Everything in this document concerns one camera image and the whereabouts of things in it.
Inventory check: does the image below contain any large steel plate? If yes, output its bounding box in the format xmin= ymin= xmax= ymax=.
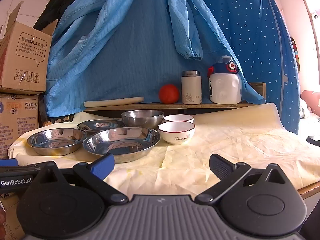
xmin=82 ymin=127 xmax=161 ymax=164

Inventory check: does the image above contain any steel bowl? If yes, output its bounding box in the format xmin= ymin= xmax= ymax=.
xmin=121 ymin=110 xmax=164 ymax=128

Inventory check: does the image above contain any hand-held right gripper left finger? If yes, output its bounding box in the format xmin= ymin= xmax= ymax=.
xmin=32 ymin=153 xmax=129 ymax=204

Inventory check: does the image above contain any light blue coat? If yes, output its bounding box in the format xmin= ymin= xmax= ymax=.
xmin=44 ymin=0 xmax=267 ymax=118

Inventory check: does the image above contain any black garment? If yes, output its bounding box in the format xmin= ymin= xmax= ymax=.
xmin=32 ymin=0 xmax=85 ymax=30

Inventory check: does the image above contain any plain cardboard box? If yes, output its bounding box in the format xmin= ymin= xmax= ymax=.
xmin=0 ymin=194 xmax=25 ymax=240

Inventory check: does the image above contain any small steel plate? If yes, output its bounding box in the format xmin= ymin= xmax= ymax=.
xmin=27 ymin=128 xmax=88 ymax=156
xmin=77 ymin=119 xmax=125 ymax=133

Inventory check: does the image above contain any white rolling pin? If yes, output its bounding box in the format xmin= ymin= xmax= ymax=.
xmin=84 ymin=96 xmax=145 ymax=108

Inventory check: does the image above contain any white bottle with blue lid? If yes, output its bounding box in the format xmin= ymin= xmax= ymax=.
xmin=207 ymin=55 xmax=242 ymax=105

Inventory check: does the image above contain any printed cardboard box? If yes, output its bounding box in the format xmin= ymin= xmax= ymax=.
xmin=0 ymin=92 xmax=40 ymax=159

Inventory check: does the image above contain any wooden shelf board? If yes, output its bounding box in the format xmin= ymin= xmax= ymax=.
xmin=84 ymin=82 xmax=267 ymax=112

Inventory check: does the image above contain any blue polka dot cover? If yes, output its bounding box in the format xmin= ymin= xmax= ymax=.
xmin=190 ymin=0 xmax=304 ymax=135

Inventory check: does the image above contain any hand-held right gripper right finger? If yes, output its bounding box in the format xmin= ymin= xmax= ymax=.
xmin=195 ymin=154 xmax=290 ymax=204

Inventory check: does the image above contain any colourful wall hanging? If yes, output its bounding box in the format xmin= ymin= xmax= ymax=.
xmin=291 ymin=37 xmax=300 ymax=73

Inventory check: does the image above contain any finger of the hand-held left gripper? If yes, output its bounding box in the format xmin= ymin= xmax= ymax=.
xmin=0 ymin=158 xmax=19 ymax=167

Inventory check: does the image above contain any open brown cardboard box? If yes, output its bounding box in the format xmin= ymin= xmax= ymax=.
xmin=0 ymin=1 xmax=58 ymax=95

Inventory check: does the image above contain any white bowl with red rim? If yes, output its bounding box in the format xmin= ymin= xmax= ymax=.
xmin=158 ymin=121 xmax=196 ymax=145
xmin=163 ymin=114 xmax=195 ymax=124

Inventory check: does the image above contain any black plastic crate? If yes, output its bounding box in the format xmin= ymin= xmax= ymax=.
xmin=47 ymin=115 xmax=75 ymax=125

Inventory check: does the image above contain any white thermos cup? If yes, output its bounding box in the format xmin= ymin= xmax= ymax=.
xmin=181 ymin=70 xmax=202 ymax=105

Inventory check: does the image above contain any red tomato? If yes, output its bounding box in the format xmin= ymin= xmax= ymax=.
xmin=159 ymin=84 xmax=180 ymax=104

